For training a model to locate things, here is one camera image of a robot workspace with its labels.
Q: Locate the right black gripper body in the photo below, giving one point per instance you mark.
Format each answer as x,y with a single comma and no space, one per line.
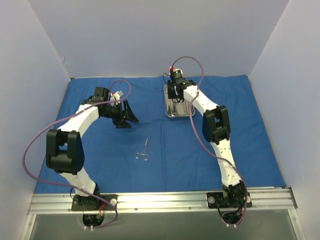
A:
174,92

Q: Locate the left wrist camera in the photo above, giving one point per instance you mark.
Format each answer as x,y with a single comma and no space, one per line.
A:
116,96

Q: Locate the aluminium front rail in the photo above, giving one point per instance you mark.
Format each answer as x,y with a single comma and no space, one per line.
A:
164,202

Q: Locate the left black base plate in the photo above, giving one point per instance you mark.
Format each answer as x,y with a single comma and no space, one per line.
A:
89,203

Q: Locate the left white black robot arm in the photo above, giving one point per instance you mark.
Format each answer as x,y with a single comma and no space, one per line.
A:
64,148

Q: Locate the blue surgical drape cloth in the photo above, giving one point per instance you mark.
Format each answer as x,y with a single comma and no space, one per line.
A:
179,158

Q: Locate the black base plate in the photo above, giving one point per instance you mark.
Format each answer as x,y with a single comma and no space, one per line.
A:
89,203
225,200

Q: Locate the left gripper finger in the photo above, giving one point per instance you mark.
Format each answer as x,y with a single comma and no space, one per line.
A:
128,113
122,124

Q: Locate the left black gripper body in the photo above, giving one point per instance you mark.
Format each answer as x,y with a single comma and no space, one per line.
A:
122,113

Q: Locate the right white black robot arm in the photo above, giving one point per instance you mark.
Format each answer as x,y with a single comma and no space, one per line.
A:
216,130

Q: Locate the steel forceps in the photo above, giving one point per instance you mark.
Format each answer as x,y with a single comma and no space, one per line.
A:
143,154

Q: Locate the stainless steel instrument tray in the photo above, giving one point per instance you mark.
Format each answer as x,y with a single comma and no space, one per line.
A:
176,106

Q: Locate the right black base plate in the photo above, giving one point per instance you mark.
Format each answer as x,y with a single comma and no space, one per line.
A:
225,200

